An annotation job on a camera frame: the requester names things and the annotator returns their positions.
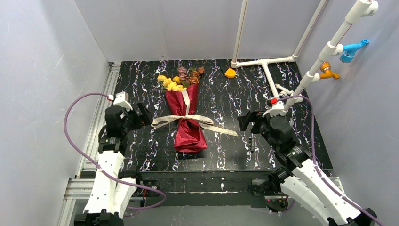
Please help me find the yellow fake flower bunch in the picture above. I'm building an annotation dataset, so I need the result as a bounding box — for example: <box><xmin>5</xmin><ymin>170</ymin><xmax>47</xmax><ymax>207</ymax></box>
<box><xmin>157</xmin><ymin>75</ymin><xmax>190</xmax><ymax>92</ymax></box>

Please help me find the beige ribbon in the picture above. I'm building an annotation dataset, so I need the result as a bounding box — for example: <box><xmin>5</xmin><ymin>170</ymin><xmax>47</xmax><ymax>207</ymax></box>
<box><xmin>151</xmin><ymin>89</ymin><xmax>239</xmax><ymax>137</ymax></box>

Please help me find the maroon wrapping paper sheet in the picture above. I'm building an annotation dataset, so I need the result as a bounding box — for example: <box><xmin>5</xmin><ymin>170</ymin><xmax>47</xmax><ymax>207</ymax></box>
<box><xmin>166</xmin><ymin>84</ymin><xmax>207</xmax><ymax>153</ymax></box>

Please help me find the orange fake flower stem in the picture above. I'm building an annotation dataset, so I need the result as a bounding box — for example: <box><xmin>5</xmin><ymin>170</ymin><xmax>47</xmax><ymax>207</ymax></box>
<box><xmin>189</xmin><ymin>67</ymin><xmax>205</xmax><ymax>85</ymax></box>

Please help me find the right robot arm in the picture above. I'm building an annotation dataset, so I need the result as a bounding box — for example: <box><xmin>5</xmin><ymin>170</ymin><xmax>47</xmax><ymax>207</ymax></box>
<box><xmin>237</xmin><ymin>111</ymin><xmax>376</xmax><ymax>226</ymax></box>

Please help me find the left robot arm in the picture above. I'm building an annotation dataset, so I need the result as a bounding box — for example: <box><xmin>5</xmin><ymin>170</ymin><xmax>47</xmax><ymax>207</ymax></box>
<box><xmin>73</xmin><ymin>103</ymin><xmax>152</xmax><ymax>226</ymax></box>

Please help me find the pink fake flower stem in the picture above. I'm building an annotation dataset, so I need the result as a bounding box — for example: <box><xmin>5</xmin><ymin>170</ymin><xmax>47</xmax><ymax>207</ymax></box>
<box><xmin>177</xmin><ymin>66</ymin><xmax>189</xmax><ymax>82</ymax></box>

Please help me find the black comb strip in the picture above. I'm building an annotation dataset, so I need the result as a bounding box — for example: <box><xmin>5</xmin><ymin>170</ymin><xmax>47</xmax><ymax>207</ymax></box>
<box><xmin>247</xmin><ymin>136</ymin><xmax>255</xmax><ymax>153</ymax></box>

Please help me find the white pipe valve fitting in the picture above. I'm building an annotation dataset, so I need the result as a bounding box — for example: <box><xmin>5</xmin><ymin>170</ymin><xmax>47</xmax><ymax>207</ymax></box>
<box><xmin>275</xmin><ymin>83</ymin><xmax>294</xmax><ymax>98</ymax></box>

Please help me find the orange plastic piece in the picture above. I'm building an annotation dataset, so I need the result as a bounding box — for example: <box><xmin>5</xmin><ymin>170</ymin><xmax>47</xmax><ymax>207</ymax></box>
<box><xmin>224</xmin><ymin>68</ymin><xmax>236</xmax><ymax>79</ymax></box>

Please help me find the orange plastic tap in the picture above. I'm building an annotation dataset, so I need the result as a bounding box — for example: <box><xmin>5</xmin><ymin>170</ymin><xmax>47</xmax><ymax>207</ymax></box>
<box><xmin>319</xmin><ymin>62</ymin><xmax>340</xmax><ymax>80</ymax></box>

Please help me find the blue plastic tap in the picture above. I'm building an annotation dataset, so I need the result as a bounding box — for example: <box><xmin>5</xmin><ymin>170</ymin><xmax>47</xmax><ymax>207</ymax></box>
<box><xmin>340</xmin><ymin>39</ymin><xmax>369</xmax><ymax>63</ymax></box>

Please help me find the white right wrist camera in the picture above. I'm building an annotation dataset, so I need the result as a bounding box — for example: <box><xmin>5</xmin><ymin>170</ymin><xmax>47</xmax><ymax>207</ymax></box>
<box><xmin>262</xmin><ymin>97</ymin><xmax>288</xmax><ymax>117</ymax></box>

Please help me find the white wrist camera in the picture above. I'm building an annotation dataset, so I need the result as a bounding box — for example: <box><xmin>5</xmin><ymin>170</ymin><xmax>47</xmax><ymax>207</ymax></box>
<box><xmin>107</xmin><ymin>91</ymin><xmax>133</xmax><ymax>111</ymax></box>
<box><xmin>262</xmin><ymin>97</ymin><xmax>288</xmax><ymax>117</ymax></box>

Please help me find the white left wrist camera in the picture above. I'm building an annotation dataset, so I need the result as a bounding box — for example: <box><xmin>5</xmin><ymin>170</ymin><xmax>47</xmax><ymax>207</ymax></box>
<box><xmin>107</xmin><ymin>91</ymin><xmax>133</xmax><ymax>111</ymax></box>

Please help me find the aluminium frame rail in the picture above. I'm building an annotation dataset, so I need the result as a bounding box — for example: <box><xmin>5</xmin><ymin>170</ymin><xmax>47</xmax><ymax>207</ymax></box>
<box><xmin>58</xmin><ymin>62</ymin><xmax>121</xmax><ymax>226</ymax></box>

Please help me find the white PVC pipe frame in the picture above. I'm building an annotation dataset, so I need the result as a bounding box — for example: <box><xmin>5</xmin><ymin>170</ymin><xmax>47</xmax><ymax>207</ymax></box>
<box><xmin>231</xmin><ymin>0</ymin><xmax>380</xmax><ymax>110</ymax></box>

